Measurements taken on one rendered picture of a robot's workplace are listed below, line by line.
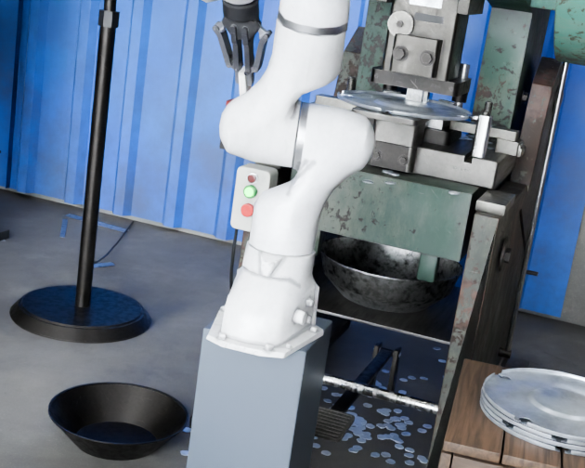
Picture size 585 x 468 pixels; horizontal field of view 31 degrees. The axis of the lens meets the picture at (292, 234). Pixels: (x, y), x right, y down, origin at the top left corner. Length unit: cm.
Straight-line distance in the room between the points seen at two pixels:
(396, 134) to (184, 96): 167
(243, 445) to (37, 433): 68
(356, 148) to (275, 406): 45
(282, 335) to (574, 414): 52
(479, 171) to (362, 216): 26
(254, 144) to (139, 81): 224
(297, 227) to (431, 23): 75
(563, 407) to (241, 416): 55
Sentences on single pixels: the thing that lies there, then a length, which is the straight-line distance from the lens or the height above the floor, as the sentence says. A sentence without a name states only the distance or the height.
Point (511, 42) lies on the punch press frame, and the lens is 258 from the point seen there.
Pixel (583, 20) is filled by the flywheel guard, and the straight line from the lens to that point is 212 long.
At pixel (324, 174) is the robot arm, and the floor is 74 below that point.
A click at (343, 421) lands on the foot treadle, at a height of 13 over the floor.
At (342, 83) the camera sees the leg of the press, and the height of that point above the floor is 76.
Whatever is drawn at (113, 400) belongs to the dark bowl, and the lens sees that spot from 248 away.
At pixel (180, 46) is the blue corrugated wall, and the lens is 388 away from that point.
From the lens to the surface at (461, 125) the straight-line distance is 242.
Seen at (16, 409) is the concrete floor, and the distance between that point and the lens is 251.
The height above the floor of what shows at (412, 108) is 79.
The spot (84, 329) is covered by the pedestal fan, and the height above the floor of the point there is 3.
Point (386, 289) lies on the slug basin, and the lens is 238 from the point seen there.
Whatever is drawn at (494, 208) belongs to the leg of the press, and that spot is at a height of 63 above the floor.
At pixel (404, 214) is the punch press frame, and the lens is 225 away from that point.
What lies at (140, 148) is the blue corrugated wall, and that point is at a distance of 399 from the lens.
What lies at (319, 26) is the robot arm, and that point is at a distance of 164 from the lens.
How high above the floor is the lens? 108
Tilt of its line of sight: 15 degrees down
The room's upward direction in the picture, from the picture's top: 8 degrees clockwise
